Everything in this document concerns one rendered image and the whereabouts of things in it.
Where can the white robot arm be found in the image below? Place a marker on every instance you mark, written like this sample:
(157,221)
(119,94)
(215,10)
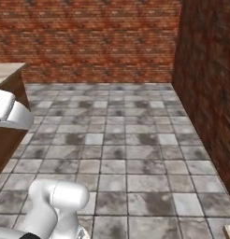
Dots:
(57,199)

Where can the brown wooden counter cabinet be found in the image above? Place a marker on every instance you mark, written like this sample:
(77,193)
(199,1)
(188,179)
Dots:
(7,146)

